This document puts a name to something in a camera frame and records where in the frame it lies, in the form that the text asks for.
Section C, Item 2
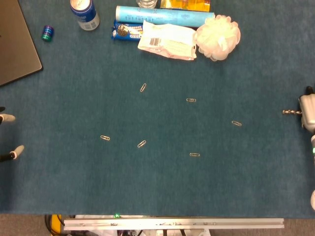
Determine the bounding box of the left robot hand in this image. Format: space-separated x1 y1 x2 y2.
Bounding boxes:
0 107 25 162

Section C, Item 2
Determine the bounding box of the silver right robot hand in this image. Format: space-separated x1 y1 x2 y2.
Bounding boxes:
298 86 315 129

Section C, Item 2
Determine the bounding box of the grey closed laptop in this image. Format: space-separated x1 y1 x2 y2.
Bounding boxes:
0 0 44 87

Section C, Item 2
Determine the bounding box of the yellow part under table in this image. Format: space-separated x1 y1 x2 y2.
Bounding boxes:
51 214 62 236

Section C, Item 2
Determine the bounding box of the white mesh bath loofah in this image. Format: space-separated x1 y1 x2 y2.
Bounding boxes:
195 14 242 61

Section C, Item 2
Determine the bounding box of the blue soda can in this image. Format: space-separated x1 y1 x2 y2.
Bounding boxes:
70 0 100 31

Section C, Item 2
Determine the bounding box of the blue cookie pack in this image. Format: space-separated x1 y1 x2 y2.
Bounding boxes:
112 20 145 42

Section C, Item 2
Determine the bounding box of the white crumpled plastic package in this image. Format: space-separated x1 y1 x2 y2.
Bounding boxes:
137 20 198 61

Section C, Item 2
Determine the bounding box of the teal felt table mat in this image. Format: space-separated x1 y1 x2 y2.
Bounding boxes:
0 0 315 219

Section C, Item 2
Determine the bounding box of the orange yellow printed box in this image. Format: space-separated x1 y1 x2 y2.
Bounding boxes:
160 0 212 12

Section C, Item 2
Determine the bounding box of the light blue cylindrical tube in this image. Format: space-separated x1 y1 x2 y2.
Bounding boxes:
115 5 216 28

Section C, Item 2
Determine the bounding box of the clear plastic water bottle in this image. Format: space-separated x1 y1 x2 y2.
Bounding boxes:
136 0 158 9

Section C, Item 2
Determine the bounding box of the black cable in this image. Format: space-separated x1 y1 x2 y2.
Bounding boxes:
44 215 54 235

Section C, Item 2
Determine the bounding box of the aluminium profile rail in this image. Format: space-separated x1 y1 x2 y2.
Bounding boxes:
63 218 285 231

